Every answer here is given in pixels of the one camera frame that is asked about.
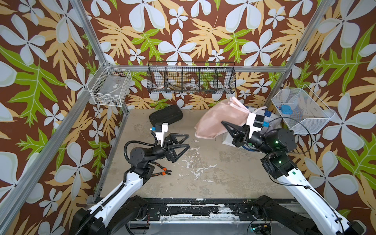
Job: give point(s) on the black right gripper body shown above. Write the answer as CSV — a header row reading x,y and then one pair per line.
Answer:
x,y
262,144

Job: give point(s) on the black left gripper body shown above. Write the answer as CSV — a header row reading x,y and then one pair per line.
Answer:
x,y
154,154

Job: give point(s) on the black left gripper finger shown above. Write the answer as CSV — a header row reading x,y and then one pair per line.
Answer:
x,y
176,139
175,152

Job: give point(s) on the pink mesh pouch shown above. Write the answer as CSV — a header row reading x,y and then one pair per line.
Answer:
x,y
230,110

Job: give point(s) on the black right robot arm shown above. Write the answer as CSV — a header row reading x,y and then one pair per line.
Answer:
x,y
323,218

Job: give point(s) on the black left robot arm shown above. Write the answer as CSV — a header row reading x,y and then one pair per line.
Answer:
x,y
99,218

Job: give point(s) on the white Doraemon canvas bag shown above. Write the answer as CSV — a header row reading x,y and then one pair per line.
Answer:
x,y
274,123

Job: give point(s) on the black hard zipper case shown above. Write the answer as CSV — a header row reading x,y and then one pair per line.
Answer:
x,y
169,114

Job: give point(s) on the small blue object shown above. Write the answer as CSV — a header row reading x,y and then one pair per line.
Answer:
x,y
286,110

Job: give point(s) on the white hexagonal mesh basket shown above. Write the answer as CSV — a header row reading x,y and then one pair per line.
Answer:
x,y
310,112

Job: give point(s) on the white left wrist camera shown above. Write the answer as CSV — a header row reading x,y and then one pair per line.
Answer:
x,y
159,130

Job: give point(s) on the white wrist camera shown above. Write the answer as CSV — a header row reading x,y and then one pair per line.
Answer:
x,y
159,130
256,122

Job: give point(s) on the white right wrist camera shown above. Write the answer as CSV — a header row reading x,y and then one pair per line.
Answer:
x,y
256,122

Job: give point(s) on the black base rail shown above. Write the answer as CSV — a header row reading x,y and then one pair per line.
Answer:
x,y
155,209

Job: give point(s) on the black wire basket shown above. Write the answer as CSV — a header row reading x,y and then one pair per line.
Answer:
x,y
191,77

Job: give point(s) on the white wire basket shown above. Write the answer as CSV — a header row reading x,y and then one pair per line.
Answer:
x,y
109,85

